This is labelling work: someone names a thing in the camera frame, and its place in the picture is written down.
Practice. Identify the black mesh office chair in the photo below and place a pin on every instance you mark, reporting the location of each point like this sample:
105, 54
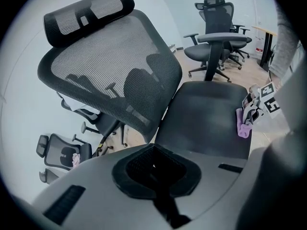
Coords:
241, 42
51, 174
105, 126
58, 150
216, 15
115, 63

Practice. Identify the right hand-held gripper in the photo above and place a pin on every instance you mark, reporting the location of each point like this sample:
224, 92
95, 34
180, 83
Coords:
269, 99

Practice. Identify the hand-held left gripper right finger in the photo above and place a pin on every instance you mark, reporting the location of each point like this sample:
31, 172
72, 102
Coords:
216, 188

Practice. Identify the white garment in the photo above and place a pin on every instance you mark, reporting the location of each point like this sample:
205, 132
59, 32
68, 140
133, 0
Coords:
72, 103

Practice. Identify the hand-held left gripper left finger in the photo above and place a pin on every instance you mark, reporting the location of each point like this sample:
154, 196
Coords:
91, 188

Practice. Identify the yellow wooden table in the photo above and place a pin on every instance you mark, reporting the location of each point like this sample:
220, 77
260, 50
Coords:
266, 47

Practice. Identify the small red box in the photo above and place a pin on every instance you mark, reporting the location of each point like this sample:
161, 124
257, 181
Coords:
259, 49

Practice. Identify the person's right forearm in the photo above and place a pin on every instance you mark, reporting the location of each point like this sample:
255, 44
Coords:
284, 44

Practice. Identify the pink and white cloth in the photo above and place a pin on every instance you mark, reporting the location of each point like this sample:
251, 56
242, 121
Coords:
76, 159

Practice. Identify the purple wiping cloth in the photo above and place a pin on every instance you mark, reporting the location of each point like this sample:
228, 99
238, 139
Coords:
243, 128

